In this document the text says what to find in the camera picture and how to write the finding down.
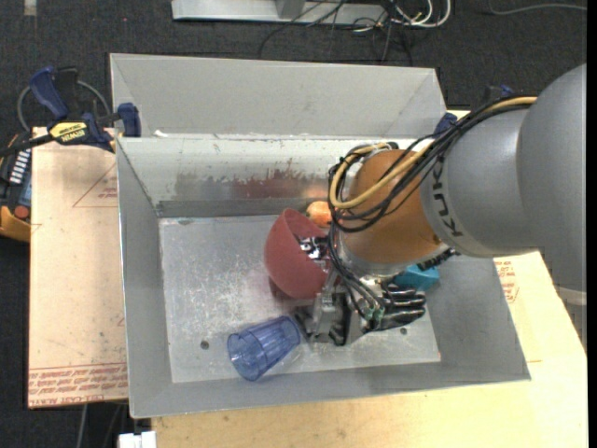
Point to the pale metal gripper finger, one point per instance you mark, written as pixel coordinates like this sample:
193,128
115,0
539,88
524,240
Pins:
323,307
322,336

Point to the clear blue plastic cup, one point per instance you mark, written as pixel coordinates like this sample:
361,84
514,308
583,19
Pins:
264,346

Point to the red bowl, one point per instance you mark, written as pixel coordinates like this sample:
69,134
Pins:
288,259

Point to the black and white small object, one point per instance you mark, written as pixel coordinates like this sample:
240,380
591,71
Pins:
311,248

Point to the teal box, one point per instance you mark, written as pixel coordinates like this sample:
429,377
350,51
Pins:
418,276

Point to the orange fruit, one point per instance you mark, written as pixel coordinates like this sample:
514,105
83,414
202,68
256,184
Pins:
320,213

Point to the grey metal bin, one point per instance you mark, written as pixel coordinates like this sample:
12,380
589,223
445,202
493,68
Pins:
224,278

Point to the brown cardboard board, red print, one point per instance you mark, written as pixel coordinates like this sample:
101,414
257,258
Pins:
74,269

